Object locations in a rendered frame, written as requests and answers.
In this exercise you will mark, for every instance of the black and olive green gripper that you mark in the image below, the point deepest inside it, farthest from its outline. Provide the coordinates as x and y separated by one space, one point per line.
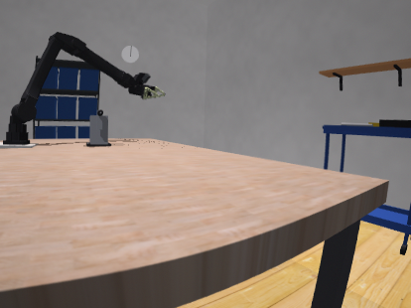
150 89

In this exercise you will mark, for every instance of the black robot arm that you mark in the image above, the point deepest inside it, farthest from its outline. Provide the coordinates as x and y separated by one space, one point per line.
26 111

